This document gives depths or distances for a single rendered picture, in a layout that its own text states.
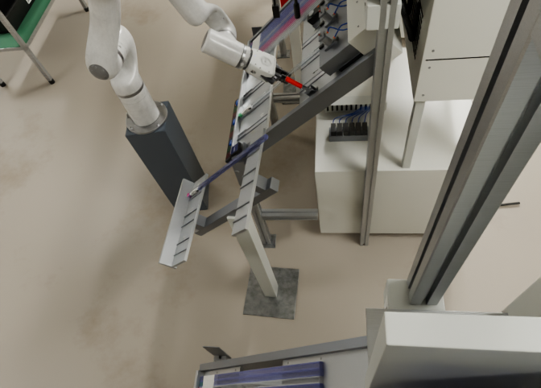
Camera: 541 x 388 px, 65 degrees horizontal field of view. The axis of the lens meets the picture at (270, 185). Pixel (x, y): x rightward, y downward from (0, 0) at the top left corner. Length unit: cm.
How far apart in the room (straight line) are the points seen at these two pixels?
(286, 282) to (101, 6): 143
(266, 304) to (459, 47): 142
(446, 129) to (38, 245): 225
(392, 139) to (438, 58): 58
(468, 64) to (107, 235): 202
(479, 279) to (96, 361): 186
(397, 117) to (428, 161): 25
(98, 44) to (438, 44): 109
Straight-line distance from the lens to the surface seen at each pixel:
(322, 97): 137
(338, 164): 171
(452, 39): 127
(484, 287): 224
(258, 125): 162
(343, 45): 130
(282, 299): 212
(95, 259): 255
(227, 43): 150
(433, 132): 184
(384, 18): 114
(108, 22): 158
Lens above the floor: 202
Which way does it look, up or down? 57 degrees down
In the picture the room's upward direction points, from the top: 15 degrees counter-clockwise
